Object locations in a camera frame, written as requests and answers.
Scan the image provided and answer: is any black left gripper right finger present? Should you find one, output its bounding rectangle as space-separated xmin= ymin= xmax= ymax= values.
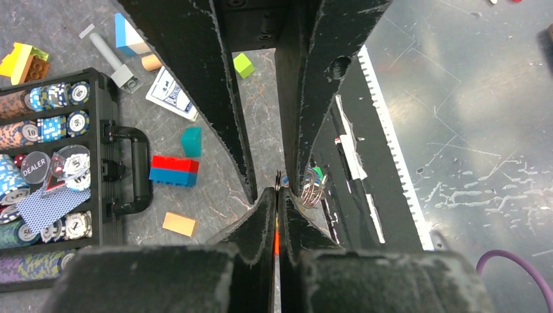
xmin=278 ymin=188 xmax=495 ymax=312

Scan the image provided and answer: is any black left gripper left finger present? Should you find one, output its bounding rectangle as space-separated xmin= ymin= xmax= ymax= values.
xmin=47 ymin=188 xmax=276 ymax=312

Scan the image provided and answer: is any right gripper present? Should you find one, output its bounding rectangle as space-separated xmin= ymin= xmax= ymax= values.
xmin=116 ymin=0 xmax=391 ymax=203

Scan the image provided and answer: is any green key tag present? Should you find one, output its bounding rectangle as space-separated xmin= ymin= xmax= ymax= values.
xmin=312 ymin=166 xmax=324 ymax=179

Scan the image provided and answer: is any green cube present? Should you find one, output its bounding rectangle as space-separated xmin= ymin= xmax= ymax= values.
xmin=233 ymin=53 xmax=255 ymax=79

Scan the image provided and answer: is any orange flat block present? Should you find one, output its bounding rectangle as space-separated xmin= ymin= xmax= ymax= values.
xmin=162 ymin=212 xmax=198 ymax=237

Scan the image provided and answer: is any blue playing card box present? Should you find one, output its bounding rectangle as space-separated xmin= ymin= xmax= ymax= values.
xmin=145 ymin=67 xmax=198 ymax=122

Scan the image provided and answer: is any wooden cylinder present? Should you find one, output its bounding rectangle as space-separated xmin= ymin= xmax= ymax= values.
xmin=141 ymin=54 xmax=162 ymax=72

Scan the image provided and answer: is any teal flat piece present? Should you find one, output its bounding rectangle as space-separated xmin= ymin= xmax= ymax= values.
xmin=181 ymin=127 xmax=202 ymax=158

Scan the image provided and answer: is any blue red brick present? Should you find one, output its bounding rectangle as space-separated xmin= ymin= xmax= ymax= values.
xmin=149 ymin=155 xmax=200 ymax=188

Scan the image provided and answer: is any blue white brick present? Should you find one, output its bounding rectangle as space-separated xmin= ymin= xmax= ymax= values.
xmin=114 ymin=13 xmax=151 ymax=56

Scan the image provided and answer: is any grey plastic bolt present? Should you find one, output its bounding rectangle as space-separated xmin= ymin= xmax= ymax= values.
xmin=79 ymin=24 xmax=143 ymax=94

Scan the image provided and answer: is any black poker chip case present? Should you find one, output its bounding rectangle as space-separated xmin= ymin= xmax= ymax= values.
xmin=1 ymin=68 xmax=153 ymax=293

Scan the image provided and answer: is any yellow orange brick pile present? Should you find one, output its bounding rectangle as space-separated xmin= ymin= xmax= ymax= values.
xmin=1 ymin=42 xmax=50 ymax=85

